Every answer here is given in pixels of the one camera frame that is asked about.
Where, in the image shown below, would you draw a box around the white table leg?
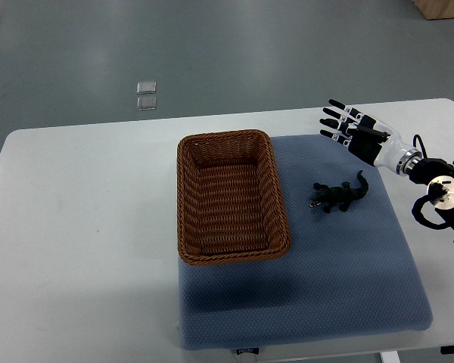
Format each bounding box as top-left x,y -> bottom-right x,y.
380,351 -> 401,363

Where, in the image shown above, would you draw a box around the blue-grey foam mat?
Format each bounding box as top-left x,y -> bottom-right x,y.
179,135 -> 433,350

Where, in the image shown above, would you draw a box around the dark toy crocodile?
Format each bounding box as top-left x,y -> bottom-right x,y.
309,170 -> 369,213

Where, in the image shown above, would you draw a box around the brown wicker basket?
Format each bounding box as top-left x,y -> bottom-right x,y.
177,129 -> 291,265

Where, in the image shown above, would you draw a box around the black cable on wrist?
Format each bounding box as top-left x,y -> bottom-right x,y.
412,134 -> 429,159

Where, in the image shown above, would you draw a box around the wooden box corner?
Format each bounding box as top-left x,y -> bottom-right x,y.
412,0 -> 454,20

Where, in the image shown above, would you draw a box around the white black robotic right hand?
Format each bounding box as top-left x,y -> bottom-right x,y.
319,99 -> 423,176

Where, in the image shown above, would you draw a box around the floor socket plate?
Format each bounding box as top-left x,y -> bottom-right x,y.
136,81 -> 157,95
137,95 -> 157,110

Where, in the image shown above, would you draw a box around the upper floor socket plate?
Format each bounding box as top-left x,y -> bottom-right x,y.
136,81 -> 157,95

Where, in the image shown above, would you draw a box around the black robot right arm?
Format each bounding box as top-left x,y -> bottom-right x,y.
409,158 -> 454,245

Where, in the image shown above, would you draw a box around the lower floor socket plate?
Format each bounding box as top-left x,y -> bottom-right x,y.
137,95 -> 157,110

